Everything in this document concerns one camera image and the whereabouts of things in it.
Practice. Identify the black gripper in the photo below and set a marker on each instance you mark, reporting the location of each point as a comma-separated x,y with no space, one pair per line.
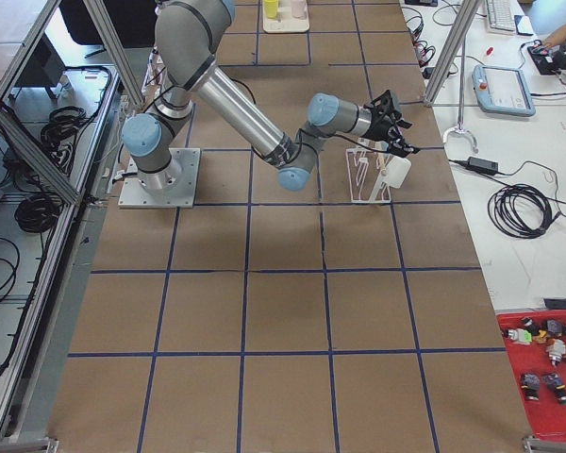
381,128

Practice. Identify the cream white plastic cup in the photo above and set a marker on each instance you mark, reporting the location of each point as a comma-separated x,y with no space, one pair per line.
396,171

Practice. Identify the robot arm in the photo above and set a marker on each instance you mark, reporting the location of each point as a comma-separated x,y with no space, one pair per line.
187,35

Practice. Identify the pink plastic cup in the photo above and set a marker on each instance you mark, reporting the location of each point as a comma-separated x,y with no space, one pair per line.
299,9

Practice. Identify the yellow plastic cup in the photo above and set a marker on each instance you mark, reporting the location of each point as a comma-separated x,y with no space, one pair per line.
270,9

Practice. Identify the metal reacher grabber tool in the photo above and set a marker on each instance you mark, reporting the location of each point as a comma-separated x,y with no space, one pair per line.
459,130

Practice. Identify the black power adapter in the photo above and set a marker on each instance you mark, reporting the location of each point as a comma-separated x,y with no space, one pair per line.
482,166

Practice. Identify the blue teach pendant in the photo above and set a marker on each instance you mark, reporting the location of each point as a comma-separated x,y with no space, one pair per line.
502,90

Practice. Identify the white keyboard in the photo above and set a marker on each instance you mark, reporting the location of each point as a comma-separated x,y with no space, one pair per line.
499,16

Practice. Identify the cream plastic tray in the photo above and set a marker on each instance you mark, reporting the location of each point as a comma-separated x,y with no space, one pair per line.
284,23

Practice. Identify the red parts tray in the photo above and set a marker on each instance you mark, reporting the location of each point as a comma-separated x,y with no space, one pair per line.
536,346

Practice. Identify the white wire cup rack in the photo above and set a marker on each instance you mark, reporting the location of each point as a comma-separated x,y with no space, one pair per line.
367,166

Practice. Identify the aluminium frame post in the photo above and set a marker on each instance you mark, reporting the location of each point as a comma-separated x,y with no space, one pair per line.
449,50

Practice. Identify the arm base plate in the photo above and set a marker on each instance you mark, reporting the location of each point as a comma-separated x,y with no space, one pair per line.
173,187

